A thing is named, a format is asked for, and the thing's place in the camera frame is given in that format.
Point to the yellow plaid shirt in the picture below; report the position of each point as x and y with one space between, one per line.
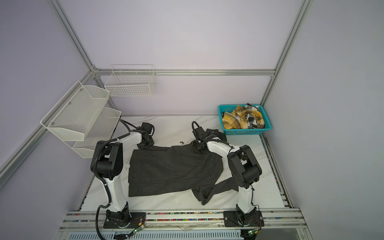
247 117

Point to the teal plastic basket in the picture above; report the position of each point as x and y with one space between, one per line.
230 108

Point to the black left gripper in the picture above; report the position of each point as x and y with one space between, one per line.
151 143

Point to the white wire wall basket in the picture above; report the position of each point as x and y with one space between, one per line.
131 81

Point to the dark grey pinstriped shirt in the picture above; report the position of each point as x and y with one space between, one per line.
160 170

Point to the white mesh two-tier shelf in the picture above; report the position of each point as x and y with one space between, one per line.
81 118

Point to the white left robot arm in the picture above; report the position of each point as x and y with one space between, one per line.
107 165

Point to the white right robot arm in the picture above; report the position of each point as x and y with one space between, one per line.
245 171

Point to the aluminium frame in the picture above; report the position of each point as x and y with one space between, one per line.
16 160

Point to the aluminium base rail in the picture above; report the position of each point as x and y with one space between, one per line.
279 224

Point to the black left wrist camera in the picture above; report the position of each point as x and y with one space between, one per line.
148 128

